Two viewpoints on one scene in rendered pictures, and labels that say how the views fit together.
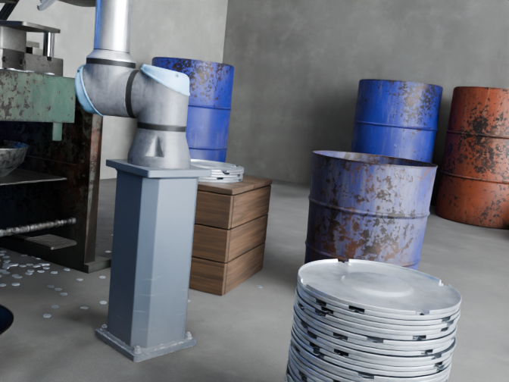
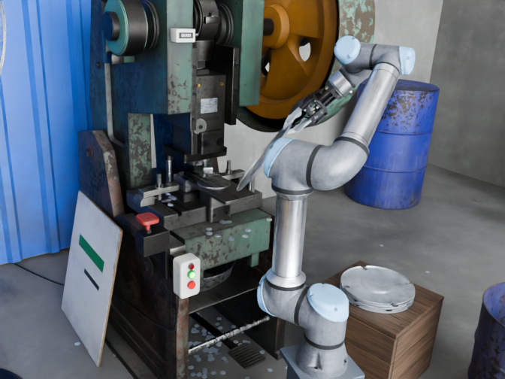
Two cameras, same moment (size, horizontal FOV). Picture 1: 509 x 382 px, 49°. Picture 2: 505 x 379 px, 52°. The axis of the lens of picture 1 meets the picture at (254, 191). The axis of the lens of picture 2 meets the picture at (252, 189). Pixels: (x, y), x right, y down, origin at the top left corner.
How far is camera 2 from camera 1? 85 cm
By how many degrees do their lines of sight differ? 25
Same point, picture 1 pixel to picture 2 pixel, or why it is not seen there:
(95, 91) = (271, 307)
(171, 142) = (329, 358)
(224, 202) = (388, 342)
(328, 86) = not seen: outside the picture
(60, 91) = (258, 230)
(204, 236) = (370, 361)
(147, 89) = (310, 316)
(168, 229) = not seen: outside the picture
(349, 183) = not seen: outside the picture
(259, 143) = (465, 142)
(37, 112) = (239, 252)
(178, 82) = (337, 314)
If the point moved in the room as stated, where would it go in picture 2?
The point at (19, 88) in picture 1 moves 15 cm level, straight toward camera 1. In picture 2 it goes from (225, 241) to (222, 260)
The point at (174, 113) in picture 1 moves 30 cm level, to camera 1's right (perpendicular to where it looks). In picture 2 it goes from (333, 337) to (447, 371)
